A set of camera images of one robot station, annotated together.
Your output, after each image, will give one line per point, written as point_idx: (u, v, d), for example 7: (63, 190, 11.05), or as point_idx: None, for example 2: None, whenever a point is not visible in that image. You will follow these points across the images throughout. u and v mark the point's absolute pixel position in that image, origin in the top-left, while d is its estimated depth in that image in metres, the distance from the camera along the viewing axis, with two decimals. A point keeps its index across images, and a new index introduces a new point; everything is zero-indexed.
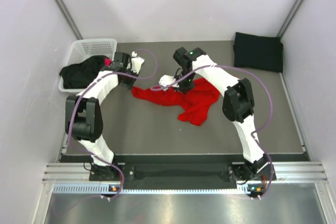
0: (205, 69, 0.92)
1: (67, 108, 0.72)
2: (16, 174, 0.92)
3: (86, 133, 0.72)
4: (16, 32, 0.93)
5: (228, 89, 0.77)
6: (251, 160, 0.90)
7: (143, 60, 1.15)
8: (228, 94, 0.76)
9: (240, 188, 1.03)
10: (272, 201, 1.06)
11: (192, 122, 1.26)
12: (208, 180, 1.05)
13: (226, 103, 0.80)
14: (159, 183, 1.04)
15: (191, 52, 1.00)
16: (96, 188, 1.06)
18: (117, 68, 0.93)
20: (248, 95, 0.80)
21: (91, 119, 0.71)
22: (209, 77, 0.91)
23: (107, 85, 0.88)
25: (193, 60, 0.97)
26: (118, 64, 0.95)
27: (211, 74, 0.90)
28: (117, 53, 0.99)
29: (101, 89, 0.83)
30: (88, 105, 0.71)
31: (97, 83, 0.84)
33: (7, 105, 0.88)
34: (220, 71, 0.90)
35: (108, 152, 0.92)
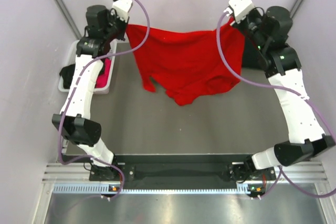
0: (290, 93, 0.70)
1: (55, 126, 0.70)
2: (16, 174, 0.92)
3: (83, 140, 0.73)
4: (17, 32, 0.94)
5: (304, 147, 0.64)
6: (258, 168, 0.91)
7: (129, 2, 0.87)
8: (301, 152, 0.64)
9: (240, 188, 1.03)
10: (273, 201, 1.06)
11: (176, 100, 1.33)
12: (208, 180, 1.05)
13: (289, 150, 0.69)
14: (159, 183, 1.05)
15: (284, 57, 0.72)
16: (96, 188, 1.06)
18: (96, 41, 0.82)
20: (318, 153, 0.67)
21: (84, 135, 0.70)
22: (286, 105, 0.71)
23: (93, 75, 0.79)
25: (281, 72, 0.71)
26: (95, 31, 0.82)
27: (294, 108, 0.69)
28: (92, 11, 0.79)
29: (86, 91, 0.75)
30: (76, 126, 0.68)
31: (76, 86, 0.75)
33: (8, 105, 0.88)
34: (306, 109, 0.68)
35: (108, 152, 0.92)
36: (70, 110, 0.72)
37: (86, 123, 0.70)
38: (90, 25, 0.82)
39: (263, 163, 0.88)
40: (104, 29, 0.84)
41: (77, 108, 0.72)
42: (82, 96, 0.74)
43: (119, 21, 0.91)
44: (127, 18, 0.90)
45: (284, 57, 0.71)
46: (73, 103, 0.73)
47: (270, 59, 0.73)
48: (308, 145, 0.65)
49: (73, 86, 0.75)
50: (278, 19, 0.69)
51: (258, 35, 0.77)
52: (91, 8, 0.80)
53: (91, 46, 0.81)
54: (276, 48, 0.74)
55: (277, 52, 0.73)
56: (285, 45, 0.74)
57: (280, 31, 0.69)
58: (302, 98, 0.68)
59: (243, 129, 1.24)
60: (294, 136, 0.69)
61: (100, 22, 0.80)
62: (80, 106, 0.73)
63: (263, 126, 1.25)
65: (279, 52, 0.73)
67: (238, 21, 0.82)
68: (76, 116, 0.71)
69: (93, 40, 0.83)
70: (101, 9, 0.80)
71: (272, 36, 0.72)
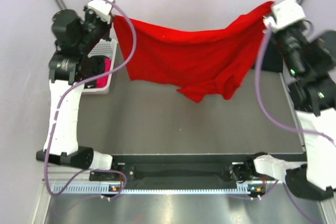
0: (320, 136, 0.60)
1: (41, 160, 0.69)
2: (16, 174, 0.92)
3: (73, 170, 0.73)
4: (17, 32, 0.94)
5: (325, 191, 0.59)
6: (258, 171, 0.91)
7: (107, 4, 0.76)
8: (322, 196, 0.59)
9: (240, 188, 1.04)
10: (273, 202, 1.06)
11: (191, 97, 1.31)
12: (208, 180, 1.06)
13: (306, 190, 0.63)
14: (159, 183, 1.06)
15: (323, 95, 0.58)
16: (96, 188, 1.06)
18: (71, 60, 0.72)
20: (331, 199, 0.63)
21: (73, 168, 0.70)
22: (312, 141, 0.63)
23: (74, 102, 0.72)
25: (316, 114, 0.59)
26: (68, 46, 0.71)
27: (319, 148, 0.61)
28: (59, 23, 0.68)
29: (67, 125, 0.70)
30: (63, 163, 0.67)
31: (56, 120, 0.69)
33: (8, 105, 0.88)
34: (335, 153, 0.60)
35: (106, 159, 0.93)
36: (54, 148, 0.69)
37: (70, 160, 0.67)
38: (60, 41, 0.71)
39: (264, 169, 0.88)
40: (79, 41, 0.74)
41: (61, 145, 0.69)
42: (63, 131, 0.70)
43: (97, 25, 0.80)
44: (109, 19, 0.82)
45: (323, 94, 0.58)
46: (56, 139, 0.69)
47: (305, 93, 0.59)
48: (328, 191, 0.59)
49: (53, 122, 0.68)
50: (332, 54, 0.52)
51: (296, 57, 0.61)
52: (56, 19, 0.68)
53: (66, 67, 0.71)
54: (316, 79, 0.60)
55: (316, 85, 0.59)
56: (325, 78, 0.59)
57: (327, 67, 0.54)
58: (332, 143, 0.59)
59: (243, 129, 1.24)
60: (313, 175, 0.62)
61: (70, 35, 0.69)
62: (63, 142, 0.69)
63: (264, 126, 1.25)
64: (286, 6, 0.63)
65: (318, 87, 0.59)
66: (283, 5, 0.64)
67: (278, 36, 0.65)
68: (61, 155, 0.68)
69: (66, 57, 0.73)
70: (69, 19, 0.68)
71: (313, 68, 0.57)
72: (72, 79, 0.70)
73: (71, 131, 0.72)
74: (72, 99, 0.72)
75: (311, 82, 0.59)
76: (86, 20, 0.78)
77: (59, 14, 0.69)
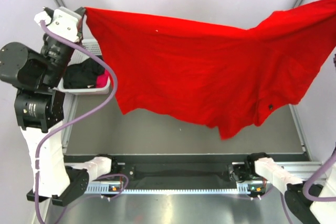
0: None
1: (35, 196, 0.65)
2: (15, 175, 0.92)
3: None
4: (16, 32, 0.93)
5: None
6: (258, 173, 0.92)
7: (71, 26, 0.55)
8: None
9: (239, 188, 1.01)
10: (272, 201, 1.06)
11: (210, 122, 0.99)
12: (208, 180, 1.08)
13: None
14: (159, 183, 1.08)
15: None
16: (95, 188, 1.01)
18: (38, 101, 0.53)
20: None
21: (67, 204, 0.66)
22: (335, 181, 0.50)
23: (54, 145, 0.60)
25: None
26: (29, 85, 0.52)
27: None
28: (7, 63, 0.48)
29: (52, 171, 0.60)
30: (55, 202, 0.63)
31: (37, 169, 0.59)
33: (8, 104, 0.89)
34: None
35: (105, 165, 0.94)
36: (43, 191, 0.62)
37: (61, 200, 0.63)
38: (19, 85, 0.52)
39: (264, 172, 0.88)
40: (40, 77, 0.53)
41: (49, 191, 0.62)
42: (49, 177, 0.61)
43: (63, 44, 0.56)
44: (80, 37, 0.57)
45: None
46: (43, 183, 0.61)
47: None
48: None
49: (35, 171, 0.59)
50: None
51: None
52: (2, 61, 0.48)
53: (34, 113, 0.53)
54: None
55: None
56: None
57: None
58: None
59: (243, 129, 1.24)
60: (319, 211, 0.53)
61: (26, 77, 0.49)
62: (52, 187, 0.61)
63: (263, 126, 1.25)
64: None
65: None
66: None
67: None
68: (52, 196, 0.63)
69: (33, 98, 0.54)
70: (18, 62, 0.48)
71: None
72: (45, 127, 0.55)
73: (58, 175, 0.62)
74: (52, 144, 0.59)
75: None
76: (48, 42, 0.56)
77: (3, 51, 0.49)
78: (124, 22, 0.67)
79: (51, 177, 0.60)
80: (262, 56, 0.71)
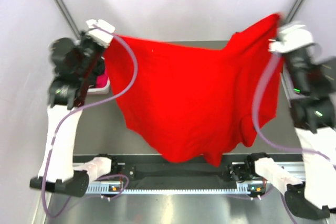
0: (316, 154, 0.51)
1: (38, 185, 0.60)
2: (16, 174, 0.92)
3: None
4: (17, 32, 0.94)
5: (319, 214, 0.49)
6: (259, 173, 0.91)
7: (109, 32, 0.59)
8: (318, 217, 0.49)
9: (240, 188, 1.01)
10: (272, 201, 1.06)
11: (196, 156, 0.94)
12: (208, 180, 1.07)
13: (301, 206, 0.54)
14: (159, 183, 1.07)
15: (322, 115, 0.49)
16: (96, 188, 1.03)
18: (69, 87, 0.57)
20: None
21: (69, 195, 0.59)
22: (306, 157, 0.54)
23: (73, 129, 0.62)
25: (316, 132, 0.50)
26: (65, 71, 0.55)
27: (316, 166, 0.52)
28: (56, 44, 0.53)
29: (64, 152, 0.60)
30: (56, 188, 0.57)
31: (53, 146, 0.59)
33: (8, 104, 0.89)
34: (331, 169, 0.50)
35: (105, 164, 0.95)
36: (49, 176, 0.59)
37: (68, 184, 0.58)
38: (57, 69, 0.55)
39: (264, 171, 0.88)
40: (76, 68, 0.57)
41: (55, 173, 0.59)
42: (60, 157, 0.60)
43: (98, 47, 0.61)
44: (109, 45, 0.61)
45: (322, 114, 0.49)
46: (51, 167, 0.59)
47: (303, 116, 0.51)
48: (326, 212, 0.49)
49: (49, 149, 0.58)
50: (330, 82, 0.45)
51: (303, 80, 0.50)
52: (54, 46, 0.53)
53: (65, 93, 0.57)
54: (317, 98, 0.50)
55: (315, 105, 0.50)
56: (328, 100, 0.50)
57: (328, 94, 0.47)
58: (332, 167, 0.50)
59: None
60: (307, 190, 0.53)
61: (68, 63, 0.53)
62: (59, 169, 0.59)
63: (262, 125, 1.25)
64: (295, 32, 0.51)
65: (316, 104, 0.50)
66: (292, 29, 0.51)
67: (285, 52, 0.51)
68: (56, 182, 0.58)
69: (65, 83, 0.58)
70: (66, 48, 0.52)
71: (313, 84, 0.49)
72: (71, 106, 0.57)
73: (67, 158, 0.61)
74: (72, 125, 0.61)
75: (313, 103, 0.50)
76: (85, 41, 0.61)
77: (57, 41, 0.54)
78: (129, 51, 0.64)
79: (62, 157, 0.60)
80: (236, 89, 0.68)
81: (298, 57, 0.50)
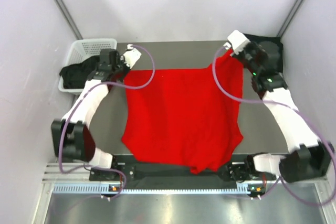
0: (277, 105, 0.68)
1: (54, 136, 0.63)
2: (16, 174, 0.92)
3: (76, 157, 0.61)
4: (16, 32, 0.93)
5: (299, 148, 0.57)
6: (257, 168, 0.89)
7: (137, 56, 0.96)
8: (297, 153, 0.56)
9: (240, 188, 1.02)
10: (273, 201, 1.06)
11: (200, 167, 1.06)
12: (208, 180, 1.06)
13: (289, 159, 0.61)
14: (159, 183, 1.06)
15: (270, 80, 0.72)
16: (96, 188, 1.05)
18: (104, 76, 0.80)
20: (321, 167, 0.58)
21: (80, 144, 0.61)
22: (279, 117, 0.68)
23: (95, 101, 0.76)
25: (269, 90, 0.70)
26: (105, 67, 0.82)
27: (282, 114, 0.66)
28: (104, 51, 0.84)
29: (87, 108, 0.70)
30: (75, 131, 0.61)
31: (83, 99, 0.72)
33: (8, 104, 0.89)
34: (296, 116, 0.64)
35: (107, 157, 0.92)
36: (75, 117, 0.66)
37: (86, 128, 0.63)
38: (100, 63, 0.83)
39: (260, 163, 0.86)
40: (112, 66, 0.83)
41: (80, 116, 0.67)
42: (84, 109, 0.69)
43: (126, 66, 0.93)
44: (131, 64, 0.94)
45: (271, 81, 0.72)
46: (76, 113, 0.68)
47: (260, 85, 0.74)
48: (304, 149, 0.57)
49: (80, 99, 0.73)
50: (266, 53, 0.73)
51: (254, 65, 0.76)
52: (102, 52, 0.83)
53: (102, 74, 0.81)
54: (268, 73, 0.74)
55: (267, 77, 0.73)
56: (276, 74, 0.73)
57: (268, 62, 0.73)
58: (290, 108, 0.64)
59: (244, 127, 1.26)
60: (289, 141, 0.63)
61: (111, 59, 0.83)
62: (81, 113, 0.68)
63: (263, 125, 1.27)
64: (234, 38, 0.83)
65: (268, 76, 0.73)
66: (232, 35, 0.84)
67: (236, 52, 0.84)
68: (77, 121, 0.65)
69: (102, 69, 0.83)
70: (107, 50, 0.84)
71: (262, 65, 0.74)
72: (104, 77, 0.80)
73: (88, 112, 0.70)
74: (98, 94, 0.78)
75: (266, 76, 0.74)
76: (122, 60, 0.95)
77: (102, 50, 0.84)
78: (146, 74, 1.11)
79: (85, 107, 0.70)
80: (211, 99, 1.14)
81: (244, 52, 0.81)
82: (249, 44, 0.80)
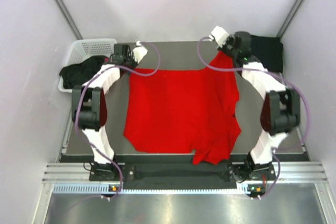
0: (254, 72, 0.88)
1: (74, 98, 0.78)
2: (16, 174, 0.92)
3: (91, 120, 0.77)
4: (16, 32, 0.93)
5: (270, 92, 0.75)
6: (256, 162, 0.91)
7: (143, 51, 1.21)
8: (270, 96, 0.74)
9: (240, 188, 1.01)
10: (272, 201, 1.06)
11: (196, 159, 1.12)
12: (208, 180, 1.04)
13: (265, 106, 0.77)
14: (159, 183, 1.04)
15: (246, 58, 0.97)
16: (96, 188, 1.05)
18: (117, 64, 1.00)
20: (292, 109, 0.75)
21: (96, 107, 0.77)
22: (256, 82, 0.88)
23: (110, 78, 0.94)
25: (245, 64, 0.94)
26: (118, 57, 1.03)
27: (256, 76, 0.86)
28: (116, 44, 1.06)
29: (103, 81, 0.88)
30: (94, 94, 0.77)
31: (101, 74, 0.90)
33: (8, 105, 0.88)
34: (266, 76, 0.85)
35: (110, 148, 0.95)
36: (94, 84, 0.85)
37: (102, 93, 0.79)
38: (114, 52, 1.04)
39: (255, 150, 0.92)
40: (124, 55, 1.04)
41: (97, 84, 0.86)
42: (100, 81, 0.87)
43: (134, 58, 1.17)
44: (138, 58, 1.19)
45: (246, 59, 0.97)
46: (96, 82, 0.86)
47: (238, 63, 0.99)
48: (274, 94, 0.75)
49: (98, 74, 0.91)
50: (241, 36, 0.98)
51: (233, 50, 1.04)
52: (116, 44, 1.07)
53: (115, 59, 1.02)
54: (244, 53, 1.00)
55: (244, 56, 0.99)
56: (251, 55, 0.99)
57: (243, 45, 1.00)
58: (261, 71, 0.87)
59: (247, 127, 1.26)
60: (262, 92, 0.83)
61: (123, 49, 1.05)
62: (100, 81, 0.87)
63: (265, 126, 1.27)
64: (217, 31, 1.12)
65: (244, 56, 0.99)
66: (216, 31, 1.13)
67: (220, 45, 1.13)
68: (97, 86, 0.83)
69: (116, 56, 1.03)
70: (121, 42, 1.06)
71: (239, 48, 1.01)
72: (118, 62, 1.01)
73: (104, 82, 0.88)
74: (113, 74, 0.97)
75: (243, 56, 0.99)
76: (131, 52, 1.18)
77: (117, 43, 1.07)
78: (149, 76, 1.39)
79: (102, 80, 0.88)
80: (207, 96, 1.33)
81: (227, 44, 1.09)
82: (229, 38, 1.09)
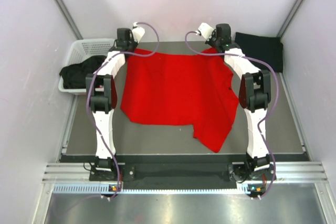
0: (233, 58, 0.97)
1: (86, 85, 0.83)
2: (16, 174, 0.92)
3: (103, 102, 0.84)
4: (16, 31, 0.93)
5: (245, 74, 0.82)
6: (253, 156, 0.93)
7: (142, 30, 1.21)
8: (244, 77, 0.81)
9: (240, 188, 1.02)
10: (273, 202, 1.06)
11: (195, 134, 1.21)
12: (208, 180, 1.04)
13: (243, 87, 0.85)
14: (159, 183, 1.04)
15: (227, 44, 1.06)
16: (96, 188, 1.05)
18: (123, 49, 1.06)
20: (264, 88, 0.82)
21: (108, 92, 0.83)
22: (235, 66, 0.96)
23: (116, 65, 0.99)
25: (227, 50, 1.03)
26: (122, 43, 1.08)
27: (236, 61, 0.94)
28: (119, 29, 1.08)
29: (112, 68, 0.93)
30: (105, 81, 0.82)
31: (108, 62, 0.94)
33: (8, 105, 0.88)
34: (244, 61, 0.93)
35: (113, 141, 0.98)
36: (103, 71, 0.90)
37: (112, 80, 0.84)
38: (118, 38, 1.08)
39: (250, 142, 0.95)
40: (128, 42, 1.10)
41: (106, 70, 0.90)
42: (108, 69, 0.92)
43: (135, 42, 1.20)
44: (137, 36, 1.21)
45: (228, 45, 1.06)
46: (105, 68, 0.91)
47: (220, 49, 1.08)
48: (249, 75, 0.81)
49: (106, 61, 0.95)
50: (221, 25, 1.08)
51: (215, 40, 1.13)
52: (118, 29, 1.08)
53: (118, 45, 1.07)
54: (225, 40, 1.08)
55: (224, 43, 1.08)
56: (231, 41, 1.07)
57: (223, 32, 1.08)
58: (239, 56, 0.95)
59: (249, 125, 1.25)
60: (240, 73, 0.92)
61: (126, 34, 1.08)
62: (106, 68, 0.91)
63: (272, 124, 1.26)
64: (201, 27, 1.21)
65: (225, 42, 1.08)
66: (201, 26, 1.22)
67: (207, 39, 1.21)
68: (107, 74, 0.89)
69: (119, 42, 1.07)
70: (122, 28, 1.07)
71: (220, 36, 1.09)
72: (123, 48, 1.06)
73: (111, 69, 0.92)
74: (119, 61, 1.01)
75: (224, 42, 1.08)
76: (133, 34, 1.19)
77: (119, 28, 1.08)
78: (147, 64, 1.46)
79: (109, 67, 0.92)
80: (203, 81, 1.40)
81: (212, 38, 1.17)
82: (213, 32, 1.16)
